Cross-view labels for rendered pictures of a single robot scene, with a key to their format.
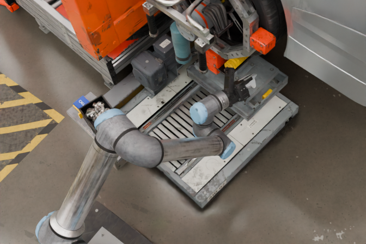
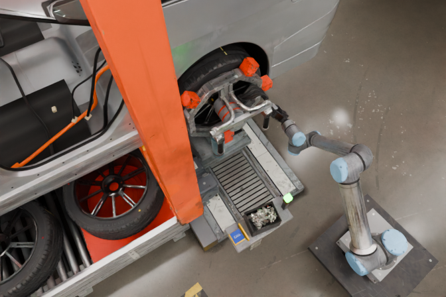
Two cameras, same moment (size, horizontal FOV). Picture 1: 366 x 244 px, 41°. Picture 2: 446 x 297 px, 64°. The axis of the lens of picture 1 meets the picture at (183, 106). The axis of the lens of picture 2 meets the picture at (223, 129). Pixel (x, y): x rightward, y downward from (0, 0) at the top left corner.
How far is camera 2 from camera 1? 1.88 m
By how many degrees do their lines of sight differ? 41
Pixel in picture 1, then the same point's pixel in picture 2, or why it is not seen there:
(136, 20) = not seen: hidden behind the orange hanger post
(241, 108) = (243, 142)
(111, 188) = (275, 250)
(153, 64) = (208, 179)
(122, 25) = not seen: hidden behind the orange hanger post
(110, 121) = (349, 164)
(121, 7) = not seen: hidden behind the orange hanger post
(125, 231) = (335, 229)
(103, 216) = (322, 243)
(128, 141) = (366, 156)
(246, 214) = (310, 165)
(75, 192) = (364, 219)
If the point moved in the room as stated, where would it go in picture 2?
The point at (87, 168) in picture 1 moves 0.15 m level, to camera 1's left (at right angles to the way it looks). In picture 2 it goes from (360, 199) to (364, 228)
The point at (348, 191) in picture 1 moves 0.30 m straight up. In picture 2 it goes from (305, 109) to (312, 89)
